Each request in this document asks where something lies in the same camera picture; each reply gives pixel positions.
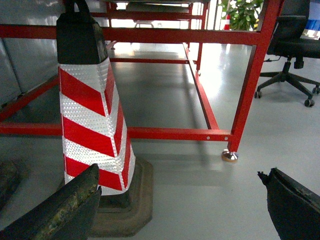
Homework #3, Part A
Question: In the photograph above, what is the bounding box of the distant red white cone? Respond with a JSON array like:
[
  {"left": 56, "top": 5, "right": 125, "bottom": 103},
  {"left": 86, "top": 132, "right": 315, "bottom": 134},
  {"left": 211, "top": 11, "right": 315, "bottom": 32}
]
[{"left": 223, "top": 14, "right": 231, "bottom": 31}]

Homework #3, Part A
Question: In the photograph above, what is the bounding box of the green potted plant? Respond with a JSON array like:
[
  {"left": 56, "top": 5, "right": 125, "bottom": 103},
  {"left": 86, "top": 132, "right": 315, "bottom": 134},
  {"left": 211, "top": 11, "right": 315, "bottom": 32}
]
[{"left": 218, "top": 0, "right": 264, "bottom": 31}]

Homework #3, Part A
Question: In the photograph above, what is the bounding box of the black office chair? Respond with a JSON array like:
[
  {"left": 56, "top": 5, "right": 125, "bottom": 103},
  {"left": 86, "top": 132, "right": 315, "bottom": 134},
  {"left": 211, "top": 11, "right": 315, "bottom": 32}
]
[{"left": 254, "top": 0, "right": 320, "bottom": 108}]

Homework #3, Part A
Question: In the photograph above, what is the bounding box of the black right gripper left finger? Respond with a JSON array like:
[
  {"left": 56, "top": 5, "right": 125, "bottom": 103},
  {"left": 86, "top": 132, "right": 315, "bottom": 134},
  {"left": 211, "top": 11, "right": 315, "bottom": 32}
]
[{"left": 0, "top": 163, "right": 102, "bottom": 240}]

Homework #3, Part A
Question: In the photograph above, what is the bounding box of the red metal table frame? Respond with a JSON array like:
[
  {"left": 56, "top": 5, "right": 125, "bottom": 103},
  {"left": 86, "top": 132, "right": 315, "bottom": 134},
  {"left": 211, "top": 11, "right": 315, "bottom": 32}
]
[{"left": 0, "top": 0, "right": 284, "bottom": 162}]

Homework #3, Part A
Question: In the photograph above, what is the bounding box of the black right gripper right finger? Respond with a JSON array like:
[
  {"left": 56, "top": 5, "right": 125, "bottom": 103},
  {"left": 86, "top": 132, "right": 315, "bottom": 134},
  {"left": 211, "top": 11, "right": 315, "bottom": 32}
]
[{"left": 257, "top": 168, "right": 320, "bottom": 240}]

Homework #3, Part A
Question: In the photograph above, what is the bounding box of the red white striped traffic cone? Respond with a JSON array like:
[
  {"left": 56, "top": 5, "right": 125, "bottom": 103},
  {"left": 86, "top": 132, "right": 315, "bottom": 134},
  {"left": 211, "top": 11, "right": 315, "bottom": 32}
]
[{"left": 56, "top": 0, "right": 154, "bottom": 238}]

